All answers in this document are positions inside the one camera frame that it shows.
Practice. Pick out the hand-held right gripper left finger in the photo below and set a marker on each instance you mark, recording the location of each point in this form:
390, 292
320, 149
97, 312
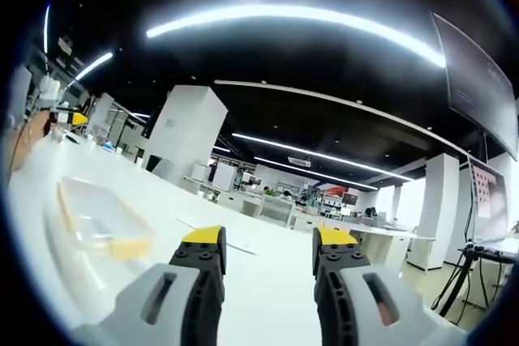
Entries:
138, 301

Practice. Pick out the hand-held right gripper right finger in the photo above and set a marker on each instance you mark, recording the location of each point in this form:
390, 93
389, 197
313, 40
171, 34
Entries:
401, 309

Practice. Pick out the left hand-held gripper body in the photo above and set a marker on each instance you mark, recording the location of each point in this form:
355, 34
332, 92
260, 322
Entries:
49, 90

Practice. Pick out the yellow plastic latch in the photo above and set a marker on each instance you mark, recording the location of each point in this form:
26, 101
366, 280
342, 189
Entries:
129, 248
65, 208

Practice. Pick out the short ceiling light strip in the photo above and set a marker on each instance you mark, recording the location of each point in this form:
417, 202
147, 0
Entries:
46, 30
97, 63

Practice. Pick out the black tripod stand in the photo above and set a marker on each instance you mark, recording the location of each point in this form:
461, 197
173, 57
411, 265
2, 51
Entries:
466, 259

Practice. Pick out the white square pillar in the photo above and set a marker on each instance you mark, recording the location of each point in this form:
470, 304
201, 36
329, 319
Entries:
434, 208
184, 135

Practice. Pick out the white flat table strip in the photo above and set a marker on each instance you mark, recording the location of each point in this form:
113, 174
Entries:
241, 248

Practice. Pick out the row of white drawer desks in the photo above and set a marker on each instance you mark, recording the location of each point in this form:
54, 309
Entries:
302, 222

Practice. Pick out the lit laptop screen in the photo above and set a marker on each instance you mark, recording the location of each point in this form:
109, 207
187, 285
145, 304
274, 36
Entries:
490, 196

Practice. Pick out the thin ceiling light line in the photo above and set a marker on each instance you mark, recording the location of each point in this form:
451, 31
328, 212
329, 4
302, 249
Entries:
239, 135

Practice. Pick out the ceiling air vent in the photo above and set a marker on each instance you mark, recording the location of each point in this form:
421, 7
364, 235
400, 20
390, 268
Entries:
299, 161

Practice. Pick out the long ceiling light strip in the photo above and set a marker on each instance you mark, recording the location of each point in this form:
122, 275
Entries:
284, 10

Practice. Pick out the large dark monitor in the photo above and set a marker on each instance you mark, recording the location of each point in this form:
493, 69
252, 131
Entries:
474, 74

